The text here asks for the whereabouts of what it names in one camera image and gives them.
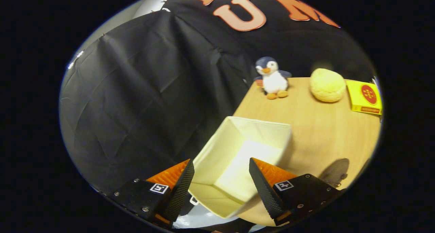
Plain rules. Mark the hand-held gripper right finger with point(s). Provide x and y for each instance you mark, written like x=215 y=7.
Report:
x=266 y=195

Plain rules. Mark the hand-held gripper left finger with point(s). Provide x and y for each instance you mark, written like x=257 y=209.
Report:
x=178 y=195

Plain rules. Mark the cream fabric storage box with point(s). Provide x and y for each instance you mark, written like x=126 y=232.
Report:
x=234 y=158

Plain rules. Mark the brown fuzzy shoe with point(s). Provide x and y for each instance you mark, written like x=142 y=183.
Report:
x=336 y=170

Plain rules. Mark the penguin plush toy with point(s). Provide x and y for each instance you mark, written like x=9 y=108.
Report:
x=273 y=82

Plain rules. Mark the yellow plush bun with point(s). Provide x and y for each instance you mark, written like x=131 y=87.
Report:
x=327 y=85

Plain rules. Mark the yellow book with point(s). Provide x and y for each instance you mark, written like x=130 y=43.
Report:
x=365 y=97

